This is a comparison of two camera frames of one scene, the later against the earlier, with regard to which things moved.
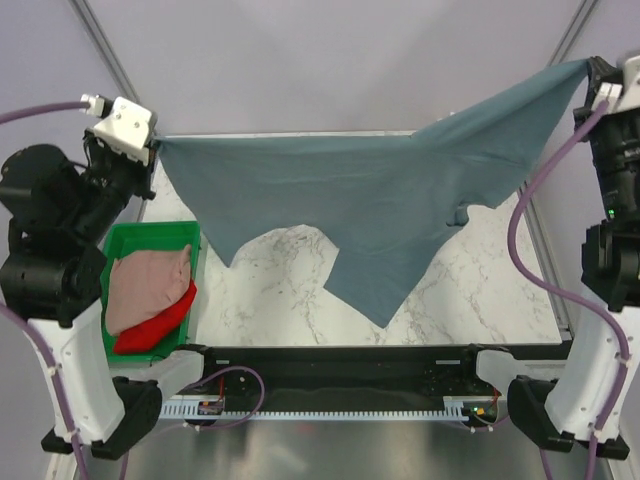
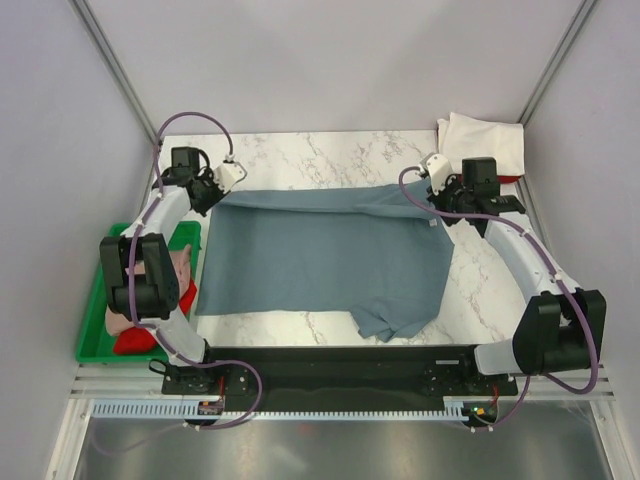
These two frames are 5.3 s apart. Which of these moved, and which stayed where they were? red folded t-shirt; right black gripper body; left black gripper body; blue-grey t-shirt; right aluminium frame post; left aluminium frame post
Moved: blue-grey t-shirt; right black gripper body; left black gripper body
Stayed: red folded t-shirt; right aluminium frame post; left aluminium frame post
